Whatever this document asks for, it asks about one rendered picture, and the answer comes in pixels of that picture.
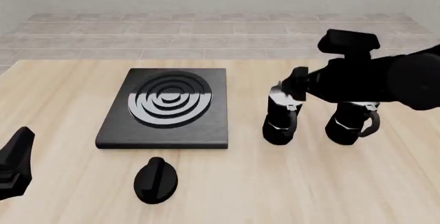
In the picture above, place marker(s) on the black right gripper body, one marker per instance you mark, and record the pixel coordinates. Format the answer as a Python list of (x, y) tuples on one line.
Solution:
[(298, 85)]

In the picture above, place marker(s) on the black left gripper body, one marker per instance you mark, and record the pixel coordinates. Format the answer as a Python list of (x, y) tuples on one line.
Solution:
[(13, 186)]

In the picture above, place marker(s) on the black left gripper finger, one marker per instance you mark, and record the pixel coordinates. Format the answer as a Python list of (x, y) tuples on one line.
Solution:
[(19, 149)]

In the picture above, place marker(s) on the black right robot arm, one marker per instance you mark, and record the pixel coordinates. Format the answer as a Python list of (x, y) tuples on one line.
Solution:
[(385, 79)]

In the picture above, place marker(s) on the black moka pot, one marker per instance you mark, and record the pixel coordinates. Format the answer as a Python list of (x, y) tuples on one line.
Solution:
[(279, 126), (345, 126)]

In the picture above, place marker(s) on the round black stove knob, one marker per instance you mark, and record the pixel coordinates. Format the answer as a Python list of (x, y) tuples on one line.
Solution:
[(154, 182)]

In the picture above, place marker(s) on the flat black stove plate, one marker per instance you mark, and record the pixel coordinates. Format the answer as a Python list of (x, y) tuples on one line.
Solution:
[(165, 133)]

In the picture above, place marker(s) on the small black plate on stalk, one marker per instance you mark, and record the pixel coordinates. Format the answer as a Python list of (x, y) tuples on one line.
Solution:
[(347, 41)]

